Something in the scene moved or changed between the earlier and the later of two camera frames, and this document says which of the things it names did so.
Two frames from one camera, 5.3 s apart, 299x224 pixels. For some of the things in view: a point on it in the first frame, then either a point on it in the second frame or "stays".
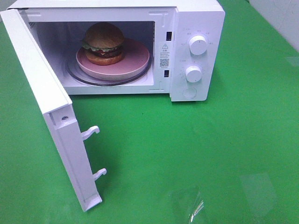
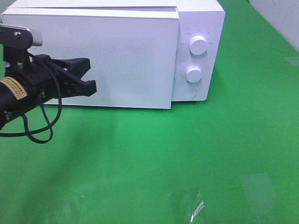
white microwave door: [56, 109] -> [132, 51]
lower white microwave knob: [193, 73] stays
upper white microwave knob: [197, 45] stays
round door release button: [189, 93] stays
